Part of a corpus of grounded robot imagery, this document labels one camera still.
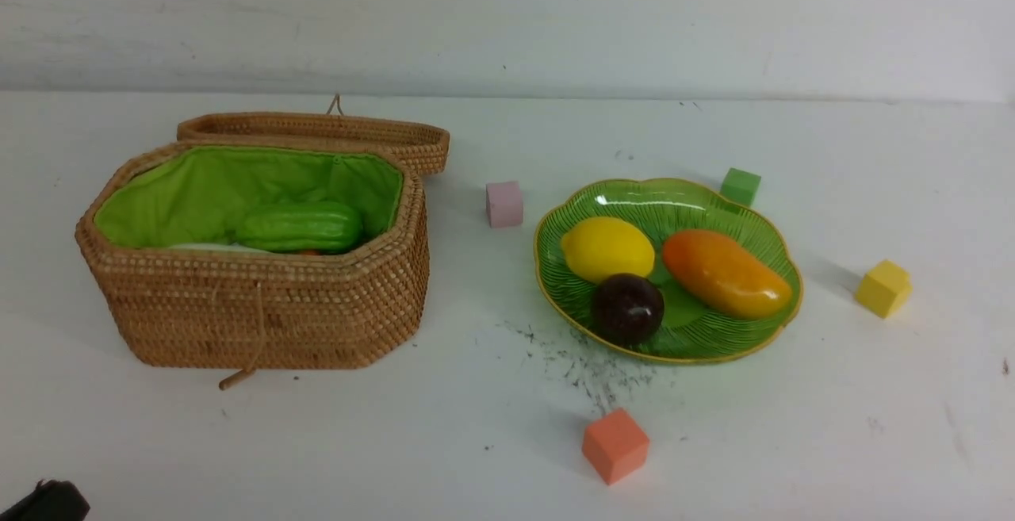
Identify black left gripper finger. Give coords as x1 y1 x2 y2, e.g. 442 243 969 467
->
1 479 91 521

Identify green toy cucumber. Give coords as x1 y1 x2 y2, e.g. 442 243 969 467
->
232 201 366 253

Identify yellow toy lemon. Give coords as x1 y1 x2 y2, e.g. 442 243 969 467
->
561 216 656 284

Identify purple toy mangosteen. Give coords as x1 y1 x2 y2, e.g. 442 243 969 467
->
590 273 665 347

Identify orange yellow toy mango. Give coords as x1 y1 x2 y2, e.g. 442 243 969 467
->
662 229 793 321

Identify white toy radish green leaves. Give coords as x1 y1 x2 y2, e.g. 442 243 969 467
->
168 243 267 254

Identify woven wicker basket green lining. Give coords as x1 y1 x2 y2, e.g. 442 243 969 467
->
75 139 429 389

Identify woven wicker basket lid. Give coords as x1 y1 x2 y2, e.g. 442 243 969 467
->
175 97 452 175

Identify pink foam cube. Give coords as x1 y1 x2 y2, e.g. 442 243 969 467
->
485 181 523 229

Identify orange foam cube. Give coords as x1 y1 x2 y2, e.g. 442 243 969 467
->
581 408 650 485

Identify green glass leaf plate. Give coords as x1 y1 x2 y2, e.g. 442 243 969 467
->
533 178 804 365

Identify green foam cube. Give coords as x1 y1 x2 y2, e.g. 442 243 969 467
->
720 167 761 208

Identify yellow foam cube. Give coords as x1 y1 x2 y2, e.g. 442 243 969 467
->
853 259 914 319

